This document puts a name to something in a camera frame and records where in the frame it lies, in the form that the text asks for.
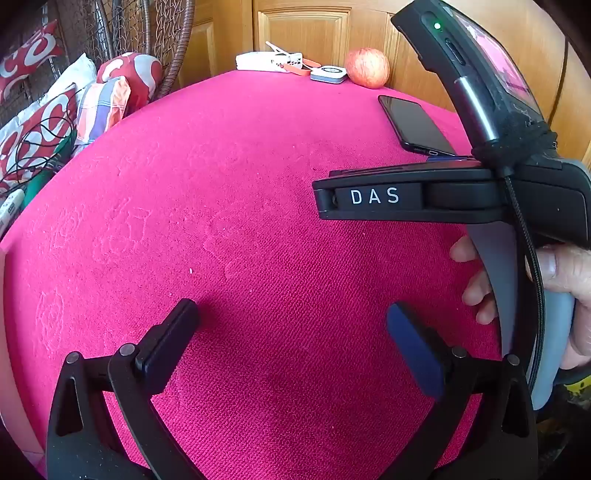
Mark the square red white pillow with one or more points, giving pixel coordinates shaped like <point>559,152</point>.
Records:
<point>39,134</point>

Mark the white power strip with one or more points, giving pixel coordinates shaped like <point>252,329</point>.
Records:
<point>8,210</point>

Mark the round red white pillow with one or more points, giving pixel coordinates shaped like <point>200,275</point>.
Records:
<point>136,71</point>

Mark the white cushion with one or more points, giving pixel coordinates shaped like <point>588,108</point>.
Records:
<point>78,71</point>

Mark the black smartphone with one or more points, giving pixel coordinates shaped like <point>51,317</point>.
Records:
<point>413,124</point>

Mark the green cloth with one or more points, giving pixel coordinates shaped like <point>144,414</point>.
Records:
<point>67,143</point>

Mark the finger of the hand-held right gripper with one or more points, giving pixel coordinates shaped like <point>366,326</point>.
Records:
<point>392,170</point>
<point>452,198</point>

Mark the wooden door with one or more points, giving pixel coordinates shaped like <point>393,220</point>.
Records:
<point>300,27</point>

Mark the person's right hand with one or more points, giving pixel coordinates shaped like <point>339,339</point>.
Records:
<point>568,272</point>

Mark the white plastic box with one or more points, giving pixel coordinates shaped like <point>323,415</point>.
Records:
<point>261,61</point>

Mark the red apple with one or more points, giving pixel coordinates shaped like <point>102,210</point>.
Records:
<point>368,68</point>

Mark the plaid cushion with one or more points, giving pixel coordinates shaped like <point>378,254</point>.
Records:
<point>101,108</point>

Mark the white blue square device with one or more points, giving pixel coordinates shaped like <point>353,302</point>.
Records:
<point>328,74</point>

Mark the small red white pillow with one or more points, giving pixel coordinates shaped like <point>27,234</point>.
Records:
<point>27,53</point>

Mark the brown wicker hanging chair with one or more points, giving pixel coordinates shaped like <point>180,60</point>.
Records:
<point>184,37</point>

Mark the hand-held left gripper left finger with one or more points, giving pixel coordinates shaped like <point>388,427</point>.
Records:
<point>168,344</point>

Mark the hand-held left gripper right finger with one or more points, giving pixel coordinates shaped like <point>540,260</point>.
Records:
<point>411,346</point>

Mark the red tablecloth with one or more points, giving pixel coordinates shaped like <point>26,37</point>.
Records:
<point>231,184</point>

